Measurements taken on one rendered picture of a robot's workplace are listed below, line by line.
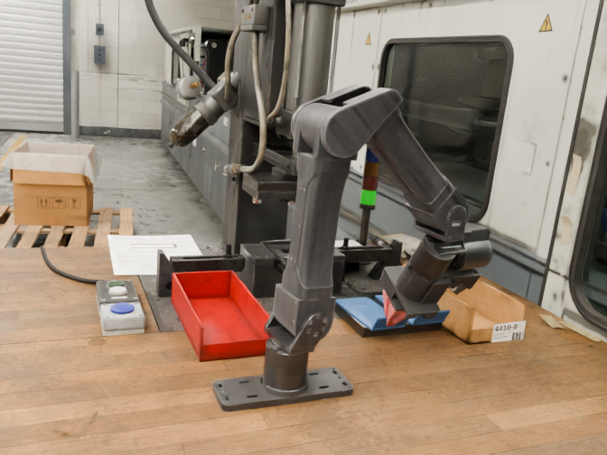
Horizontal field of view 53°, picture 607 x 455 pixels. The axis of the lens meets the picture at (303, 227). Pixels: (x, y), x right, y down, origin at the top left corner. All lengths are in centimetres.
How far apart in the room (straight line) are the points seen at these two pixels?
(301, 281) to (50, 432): 36
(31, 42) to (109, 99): 137
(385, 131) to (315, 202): 13
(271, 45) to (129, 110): 919
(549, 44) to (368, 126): 88
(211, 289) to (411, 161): 52
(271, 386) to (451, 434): 25
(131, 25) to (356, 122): 964
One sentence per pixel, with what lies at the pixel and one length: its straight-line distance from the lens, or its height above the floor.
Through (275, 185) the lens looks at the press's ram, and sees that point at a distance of 117.
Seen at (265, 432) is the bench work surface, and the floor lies 90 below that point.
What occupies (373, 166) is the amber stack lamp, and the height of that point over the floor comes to 115.
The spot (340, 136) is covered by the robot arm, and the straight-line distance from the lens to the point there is 77.
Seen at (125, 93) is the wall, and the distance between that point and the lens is 1037.
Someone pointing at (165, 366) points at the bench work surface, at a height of 90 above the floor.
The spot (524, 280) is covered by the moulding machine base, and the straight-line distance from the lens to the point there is 158.
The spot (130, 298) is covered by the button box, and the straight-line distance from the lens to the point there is 114.
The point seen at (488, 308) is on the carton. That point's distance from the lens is 128.
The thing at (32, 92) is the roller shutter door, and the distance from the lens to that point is 1035.
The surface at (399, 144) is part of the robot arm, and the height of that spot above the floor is 127.
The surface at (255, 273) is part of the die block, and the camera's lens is 121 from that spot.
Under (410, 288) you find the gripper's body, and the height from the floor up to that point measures 103.
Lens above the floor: 136
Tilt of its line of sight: 15 degrees down
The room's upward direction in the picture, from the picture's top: 5 degrees clockwise
